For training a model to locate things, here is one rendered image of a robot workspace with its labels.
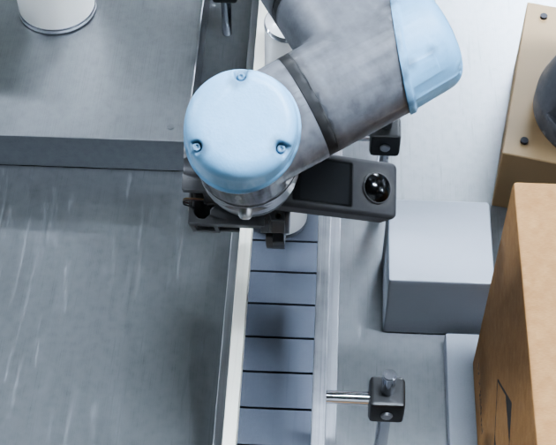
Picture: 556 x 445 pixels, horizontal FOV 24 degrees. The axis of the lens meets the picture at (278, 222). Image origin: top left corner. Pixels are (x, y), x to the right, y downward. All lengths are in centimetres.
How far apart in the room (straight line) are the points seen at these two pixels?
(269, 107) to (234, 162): 4
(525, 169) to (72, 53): 52
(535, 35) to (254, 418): 55
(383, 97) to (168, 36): 67
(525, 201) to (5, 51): 69
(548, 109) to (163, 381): 47
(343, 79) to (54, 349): 55
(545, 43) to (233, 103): 68
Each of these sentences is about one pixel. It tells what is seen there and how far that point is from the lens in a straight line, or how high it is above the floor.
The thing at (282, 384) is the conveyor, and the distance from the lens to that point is 119.
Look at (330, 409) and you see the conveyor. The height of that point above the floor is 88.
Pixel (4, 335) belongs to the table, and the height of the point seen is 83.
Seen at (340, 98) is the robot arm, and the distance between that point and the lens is 84.
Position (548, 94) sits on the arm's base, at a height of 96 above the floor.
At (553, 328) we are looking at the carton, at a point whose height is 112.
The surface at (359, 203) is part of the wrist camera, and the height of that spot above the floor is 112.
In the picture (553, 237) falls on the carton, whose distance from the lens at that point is 101.
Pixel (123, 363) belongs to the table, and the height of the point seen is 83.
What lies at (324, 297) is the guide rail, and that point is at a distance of 115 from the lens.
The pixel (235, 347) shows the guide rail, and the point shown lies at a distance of 117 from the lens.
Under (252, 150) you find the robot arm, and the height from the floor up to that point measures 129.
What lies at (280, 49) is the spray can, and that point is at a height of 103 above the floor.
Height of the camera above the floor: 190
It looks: 52 degrees down
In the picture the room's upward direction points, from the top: straight up
